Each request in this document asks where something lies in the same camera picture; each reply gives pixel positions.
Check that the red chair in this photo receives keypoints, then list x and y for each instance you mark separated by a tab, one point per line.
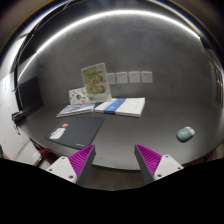
49	156

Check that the black mouse pad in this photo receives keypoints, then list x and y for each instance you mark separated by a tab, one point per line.
76	132

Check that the grey magazine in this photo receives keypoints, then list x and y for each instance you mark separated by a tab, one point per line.
76	109

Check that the white wall socket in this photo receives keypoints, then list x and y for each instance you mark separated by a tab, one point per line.
146	77
111	78
134	77
121	77

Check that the white book with blue band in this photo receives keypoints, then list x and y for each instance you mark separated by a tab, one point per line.
122	106

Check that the black monitor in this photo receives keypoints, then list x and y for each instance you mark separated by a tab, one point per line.
30	96

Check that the green food poster stand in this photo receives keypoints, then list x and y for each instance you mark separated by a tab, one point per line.
96	83

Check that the green white computer mouse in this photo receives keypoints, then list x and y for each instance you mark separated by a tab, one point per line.
185	134

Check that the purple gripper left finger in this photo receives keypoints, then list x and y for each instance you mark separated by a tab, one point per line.
76	167

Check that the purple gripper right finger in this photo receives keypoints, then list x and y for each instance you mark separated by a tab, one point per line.
154	166

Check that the small illustrated card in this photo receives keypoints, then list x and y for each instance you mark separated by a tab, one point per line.
78	96

